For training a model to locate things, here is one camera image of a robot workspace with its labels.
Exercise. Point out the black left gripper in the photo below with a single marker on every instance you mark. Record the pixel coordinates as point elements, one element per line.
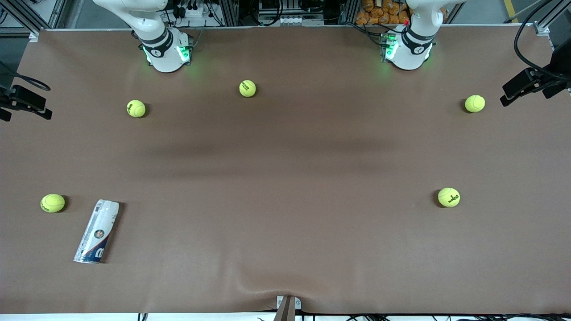
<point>549,76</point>

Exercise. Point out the white blue tennis ball can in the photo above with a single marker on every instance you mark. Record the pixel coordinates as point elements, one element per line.
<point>96,232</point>

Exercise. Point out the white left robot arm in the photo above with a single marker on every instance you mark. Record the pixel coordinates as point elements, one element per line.
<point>410,53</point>

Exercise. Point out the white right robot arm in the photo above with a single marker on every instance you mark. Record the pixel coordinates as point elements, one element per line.
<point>165,53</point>

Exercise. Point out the yellow-green tennis ball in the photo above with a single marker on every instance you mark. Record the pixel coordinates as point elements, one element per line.
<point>448,197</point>
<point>247,88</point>
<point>474,103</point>
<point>52,203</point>
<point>136,108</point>

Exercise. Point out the pile of orange items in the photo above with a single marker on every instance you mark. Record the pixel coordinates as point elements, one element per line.
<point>379,15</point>

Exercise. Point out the white power strip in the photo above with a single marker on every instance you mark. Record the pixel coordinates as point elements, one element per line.
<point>194,11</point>

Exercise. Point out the electrical terminal equipment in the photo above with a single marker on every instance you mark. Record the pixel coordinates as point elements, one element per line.
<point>290,20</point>

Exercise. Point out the brown table mat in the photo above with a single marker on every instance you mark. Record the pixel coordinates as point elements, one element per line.
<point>285,156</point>

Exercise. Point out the brown metal bar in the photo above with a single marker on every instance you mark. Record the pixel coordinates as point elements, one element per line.
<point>285,312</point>

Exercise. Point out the aluminium corner frame rail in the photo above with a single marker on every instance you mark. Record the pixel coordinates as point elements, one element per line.
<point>542,29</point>

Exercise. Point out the aluminium frame struts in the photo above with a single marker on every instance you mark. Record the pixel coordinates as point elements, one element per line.
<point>58,13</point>

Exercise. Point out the aluminium frame post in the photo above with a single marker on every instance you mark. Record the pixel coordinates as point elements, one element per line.
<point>230,13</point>
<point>350,11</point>

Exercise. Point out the grey metal clamp bracket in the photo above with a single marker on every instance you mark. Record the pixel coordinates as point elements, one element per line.
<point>279,303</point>

